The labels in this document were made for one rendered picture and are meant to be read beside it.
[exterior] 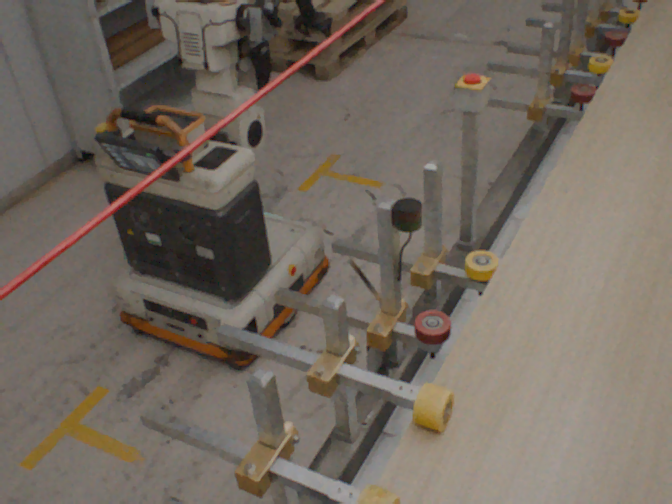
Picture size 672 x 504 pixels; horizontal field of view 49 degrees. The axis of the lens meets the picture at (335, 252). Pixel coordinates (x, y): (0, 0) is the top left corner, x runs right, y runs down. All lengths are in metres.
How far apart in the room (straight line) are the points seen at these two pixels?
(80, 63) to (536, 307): 2.95
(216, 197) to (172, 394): 0.82
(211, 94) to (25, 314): 1.32
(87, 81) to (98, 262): 1.01
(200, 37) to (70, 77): 1.67
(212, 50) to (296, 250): 0.84
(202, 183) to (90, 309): 1.11
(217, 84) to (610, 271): 1.54
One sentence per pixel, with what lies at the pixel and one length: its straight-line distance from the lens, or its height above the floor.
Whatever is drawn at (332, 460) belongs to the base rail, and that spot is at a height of 0.70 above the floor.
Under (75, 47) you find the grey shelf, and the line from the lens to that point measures 4.06.
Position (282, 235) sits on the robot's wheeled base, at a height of 0.28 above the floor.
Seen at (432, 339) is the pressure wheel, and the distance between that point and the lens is 1.63.
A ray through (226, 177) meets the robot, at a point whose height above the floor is 0.79.
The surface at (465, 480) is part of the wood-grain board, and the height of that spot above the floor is 0.90.
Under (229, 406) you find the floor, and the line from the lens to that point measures 2.76.
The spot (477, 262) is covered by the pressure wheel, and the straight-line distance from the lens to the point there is 1.82.
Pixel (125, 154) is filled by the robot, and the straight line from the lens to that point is 2.52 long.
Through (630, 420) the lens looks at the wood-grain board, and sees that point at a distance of 1.52.
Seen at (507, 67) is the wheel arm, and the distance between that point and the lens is 2.96.
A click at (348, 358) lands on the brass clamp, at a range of 1.51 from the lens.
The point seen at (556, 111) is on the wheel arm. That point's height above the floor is 0.82.
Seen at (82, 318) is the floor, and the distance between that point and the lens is 3.33.
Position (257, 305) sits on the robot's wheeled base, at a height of 0.25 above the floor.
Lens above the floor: 2.03
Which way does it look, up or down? 37 degrees down
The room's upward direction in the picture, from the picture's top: 6 degrees counter-clockwise
